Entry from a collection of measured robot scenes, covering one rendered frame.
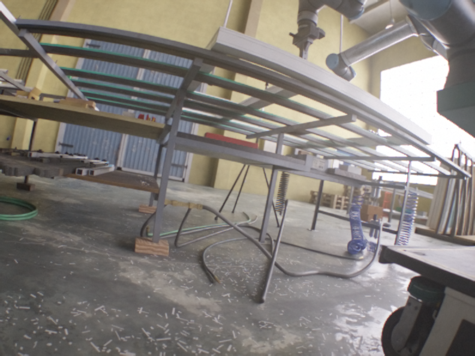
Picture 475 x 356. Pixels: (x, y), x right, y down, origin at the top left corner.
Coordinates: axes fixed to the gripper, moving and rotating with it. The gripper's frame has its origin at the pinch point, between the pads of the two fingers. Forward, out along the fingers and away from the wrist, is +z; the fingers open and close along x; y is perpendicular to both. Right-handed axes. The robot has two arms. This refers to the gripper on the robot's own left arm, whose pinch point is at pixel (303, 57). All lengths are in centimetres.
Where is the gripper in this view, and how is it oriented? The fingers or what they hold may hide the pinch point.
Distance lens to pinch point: 109.3
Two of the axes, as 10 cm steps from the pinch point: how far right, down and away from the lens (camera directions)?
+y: -9.1, -1.7, -3.7
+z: -1.8, 9.8, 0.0
